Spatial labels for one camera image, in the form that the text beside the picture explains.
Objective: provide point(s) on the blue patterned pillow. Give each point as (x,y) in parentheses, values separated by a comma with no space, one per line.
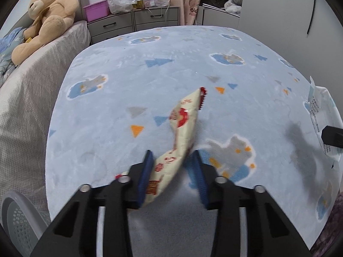
(10,37)

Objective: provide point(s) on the blue floral quilt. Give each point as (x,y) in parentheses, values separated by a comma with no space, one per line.
(5,67)

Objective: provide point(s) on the small yellow toy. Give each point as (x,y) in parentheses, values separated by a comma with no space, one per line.
(28,40)

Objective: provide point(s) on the plain pink board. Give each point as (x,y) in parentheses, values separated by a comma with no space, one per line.
(175,5)

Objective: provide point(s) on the light blue mask packet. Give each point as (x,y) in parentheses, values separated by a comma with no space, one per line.
(319,112)

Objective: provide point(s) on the purple shaggy rug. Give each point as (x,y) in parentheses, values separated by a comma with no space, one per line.
(328,227)

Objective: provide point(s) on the large tan teddy bear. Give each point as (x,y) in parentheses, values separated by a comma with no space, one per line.
(51,13)

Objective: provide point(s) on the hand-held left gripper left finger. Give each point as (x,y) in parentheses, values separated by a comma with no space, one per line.
(146,176)

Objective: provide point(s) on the bed with grey cover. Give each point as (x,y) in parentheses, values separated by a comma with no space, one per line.
(32,99)

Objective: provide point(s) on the purple plastic bin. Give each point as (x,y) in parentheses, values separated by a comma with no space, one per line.
(96,10)

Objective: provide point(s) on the grey nightstand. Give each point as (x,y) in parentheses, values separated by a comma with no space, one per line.
(109,28)
(156,18)

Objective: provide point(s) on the grey perforated plastic basket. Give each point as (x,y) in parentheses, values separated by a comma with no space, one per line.
(16,219)

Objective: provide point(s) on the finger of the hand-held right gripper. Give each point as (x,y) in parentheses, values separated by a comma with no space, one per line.
(332,136)

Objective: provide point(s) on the cream snack wrapper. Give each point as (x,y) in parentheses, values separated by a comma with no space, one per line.
(182,128)

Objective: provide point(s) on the pink board with animal print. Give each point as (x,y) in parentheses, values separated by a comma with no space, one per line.
(193,6)

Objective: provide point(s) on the white cabinet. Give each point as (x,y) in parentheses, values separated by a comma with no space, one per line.
(276,10)

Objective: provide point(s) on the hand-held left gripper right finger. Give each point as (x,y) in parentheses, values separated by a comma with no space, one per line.
(199,176)

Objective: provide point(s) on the white cloth bundle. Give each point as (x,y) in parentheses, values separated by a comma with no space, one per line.
(233,4)

